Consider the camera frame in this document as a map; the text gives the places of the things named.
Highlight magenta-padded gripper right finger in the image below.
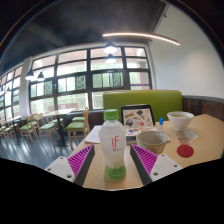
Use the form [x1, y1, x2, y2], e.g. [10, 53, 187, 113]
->
[129, 143, 184, 186]

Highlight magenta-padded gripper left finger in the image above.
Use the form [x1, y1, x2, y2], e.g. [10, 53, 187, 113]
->
[44, 144, 96, 187]

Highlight green-capped clear drink bottle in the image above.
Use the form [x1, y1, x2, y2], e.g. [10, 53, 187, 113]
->
[98, 108, 128, 182]

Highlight beige ceramic mug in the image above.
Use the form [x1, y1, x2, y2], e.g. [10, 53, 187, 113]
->
[135, 130, 170, 155]

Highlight white paper sheets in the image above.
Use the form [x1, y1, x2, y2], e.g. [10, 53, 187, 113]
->
[84, 125, 103, 145]

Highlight green-seated wooden chairs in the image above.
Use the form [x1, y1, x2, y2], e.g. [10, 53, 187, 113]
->
[0, 107, 91, 147]

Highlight small blue-capped bottle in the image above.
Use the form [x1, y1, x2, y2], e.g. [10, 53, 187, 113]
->
[158, 117, 165, 132]

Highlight flat round red coaster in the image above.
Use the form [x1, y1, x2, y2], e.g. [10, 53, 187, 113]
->
[176, 143, 195, 158]

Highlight clear plastic wrapper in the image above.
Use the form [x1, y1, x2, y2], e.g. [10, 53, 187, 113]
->
[178, 130, 199, 145]

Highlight white ceramic bowl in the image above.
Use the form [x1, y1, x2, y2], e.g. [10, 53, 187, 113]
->
[166, 110, 195, 132]

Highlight wooden dining table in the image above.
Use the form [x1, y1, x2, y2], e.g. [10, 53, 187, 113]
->
[42, 107, 78, 147]

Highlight green upholstered bench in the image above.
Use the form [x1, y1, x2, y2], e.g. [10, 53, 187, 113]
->
[102, 89, 184, 122]

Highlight black pendant ceiling lamps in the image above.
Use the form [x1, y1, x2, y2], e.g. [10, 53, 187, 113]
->
[24, 40, 118, 82]

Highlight long curved ceiling light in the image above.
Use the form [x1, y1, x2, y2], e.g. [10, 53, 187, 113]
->
[102, 31, 181, 47]

